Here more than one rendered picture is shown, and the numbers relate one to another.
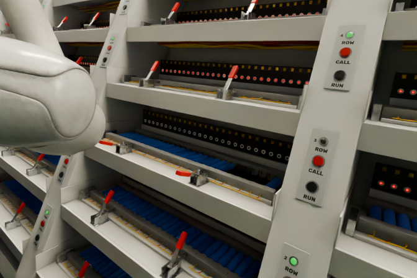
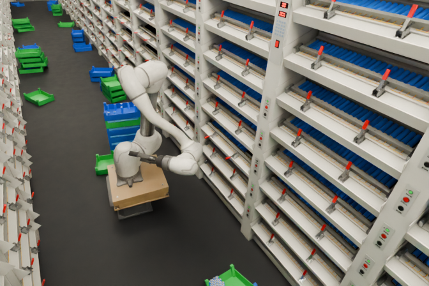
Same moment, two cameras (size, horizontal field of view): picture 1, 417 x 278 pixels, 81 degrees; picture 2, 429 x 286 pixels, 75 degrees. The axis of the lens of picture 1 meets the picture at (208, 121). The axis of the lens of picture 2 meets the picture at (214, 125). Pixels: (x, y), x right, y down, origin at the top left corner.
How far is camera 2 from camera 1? 146 cm
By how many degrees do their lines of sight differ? 45
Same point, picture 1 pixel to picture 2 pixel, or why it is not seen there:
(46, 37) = (182, 137)
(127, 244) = (221, 166)
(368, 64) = (265, 145)
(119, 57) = (202, 93)
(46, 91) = (190, 172)
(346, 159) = (261, 167)
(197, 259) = (240, 175)
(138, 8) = (203, 69)
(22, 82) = (187, 171)
